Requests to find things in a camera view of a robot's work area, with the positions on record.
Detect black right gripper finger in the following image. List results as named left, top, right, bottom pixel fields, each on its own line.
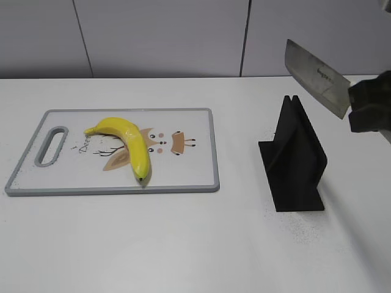
left=348, top=70, right=390, bottom=107
left=348, top=103, right=390, bottom=132

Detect white-handled kitchen knife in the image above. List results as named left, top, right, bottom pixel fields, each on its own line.
left=285, top=39, right=351, bottom=119

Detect yellow plastic banana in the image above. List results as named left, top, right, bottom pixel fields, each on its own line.
left=84, top=117, right=151, bottom=185

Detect black knife stand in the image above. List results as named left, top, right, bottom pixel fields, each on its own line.
left=258, top=95, right=327, bottom=212

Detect white grey-rimmed cutting board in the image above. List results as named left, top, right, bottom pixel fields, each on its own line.
left=5, top=108, right=219, bottom=197

